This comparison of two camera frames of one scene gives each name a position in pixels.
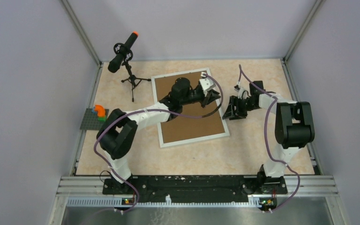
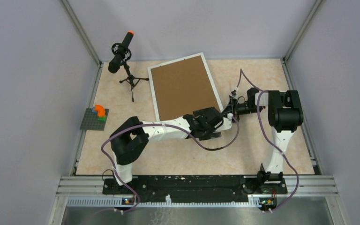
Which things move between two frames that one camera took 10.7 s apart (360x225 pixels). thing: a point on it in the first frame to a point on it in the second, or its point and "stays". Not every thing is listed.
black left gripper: (211, 95) to (211, 133)
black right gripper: (230, 113) stays
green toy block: (102, 119) stays
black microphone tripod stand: (133, 81) stays
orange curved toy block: (101, 111) stays
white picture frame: (217, 99) to (207, 72)
